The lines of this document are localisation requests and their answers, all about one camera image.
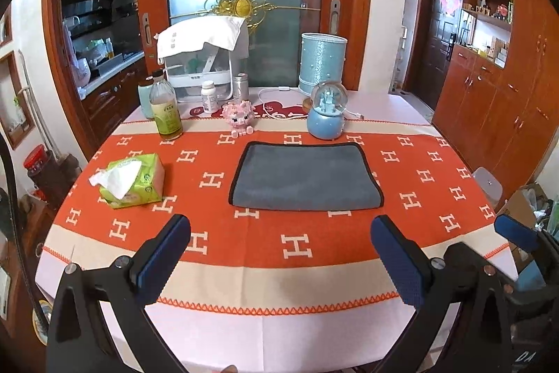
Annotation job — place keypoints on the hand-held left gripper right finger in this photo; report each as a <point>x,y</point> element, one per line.
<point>399,263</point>

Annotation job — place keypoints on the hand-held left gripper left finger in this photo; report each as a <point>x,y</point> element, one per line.
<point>163,263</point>

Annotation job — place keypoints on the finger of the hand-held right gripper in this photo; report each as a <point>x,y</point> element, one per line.
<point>517,231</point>

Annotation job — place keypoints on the grey towel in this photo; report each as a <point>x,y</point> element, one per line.
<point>305,176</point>

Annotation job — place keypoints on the cardboard box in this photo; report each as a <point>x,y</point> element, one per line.
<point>517,202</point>

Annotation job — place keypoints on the white chair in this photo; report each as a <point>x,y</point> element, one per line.
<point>487,183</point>

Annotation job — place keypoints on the green tissue pack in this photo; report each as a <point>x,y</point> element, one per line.
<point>139,183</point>

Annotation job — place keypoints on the orange patterned tablecloth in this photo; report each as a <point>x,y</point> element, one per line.
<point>262,237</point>

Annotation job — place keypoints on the glass oil bottle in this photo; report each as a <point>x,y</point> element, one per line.
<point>166,115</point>

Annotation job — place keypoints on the blue snow globe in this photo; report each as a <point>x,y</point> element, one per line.
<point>326,124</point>

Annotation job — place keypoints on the red lid jar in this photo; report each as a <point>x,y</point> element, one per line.
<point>37,163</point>

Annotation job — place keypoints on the pink block pig toy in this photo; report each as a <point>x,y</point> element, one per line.
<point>239,117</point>

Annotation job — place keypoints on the light blue jar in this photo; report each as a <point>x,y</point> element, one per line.
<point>144,100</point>

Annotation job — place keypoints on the white pill bottle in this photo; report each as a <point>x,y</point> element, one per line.
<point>209,100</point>

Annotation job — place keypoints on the kitchen counter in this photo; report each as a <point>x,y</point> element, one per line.
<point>113,89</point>

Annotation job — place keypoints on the white countertop appliance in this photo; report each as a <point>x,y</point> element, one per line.
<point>196,78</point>

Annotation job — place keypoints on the silver tin can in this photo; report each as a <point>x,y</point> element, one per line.
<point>240,89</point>

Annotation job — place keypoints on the dark wooden entrance door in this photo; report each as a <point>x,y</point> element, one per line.
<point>436,45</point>

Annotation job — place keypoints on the white plastic bag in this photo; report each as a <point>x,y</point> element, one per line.
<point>77,65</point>

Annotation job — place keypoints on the blue cylindrical container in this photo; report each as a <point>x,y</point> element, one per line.
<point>322,60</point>

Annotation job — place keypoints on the white cloth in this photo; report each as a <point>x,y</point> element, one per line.
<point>196,34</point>

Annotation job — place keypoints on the wooden wall cabinet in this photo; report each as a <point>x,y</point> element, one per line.
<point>515,106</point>

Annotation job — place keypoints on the wooden wall frame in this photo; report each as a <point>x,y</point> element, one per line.
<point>17,102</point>

